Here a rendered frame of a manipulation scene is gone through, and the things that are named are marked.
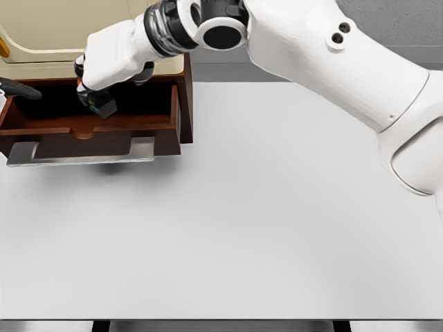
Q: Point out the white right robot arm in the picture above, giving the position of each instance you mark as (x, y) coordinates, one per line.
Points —
(311, 58)

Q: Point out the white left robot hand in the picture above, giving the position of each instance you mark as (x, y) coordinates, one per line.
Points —
(20, 90)

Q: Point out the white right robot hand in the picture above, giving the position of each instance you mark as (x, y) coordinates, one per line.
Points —
(107, 58)

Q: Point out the brown cabinet with cream top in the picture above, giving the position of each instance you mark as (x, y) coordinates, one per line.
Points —
(41, 27)

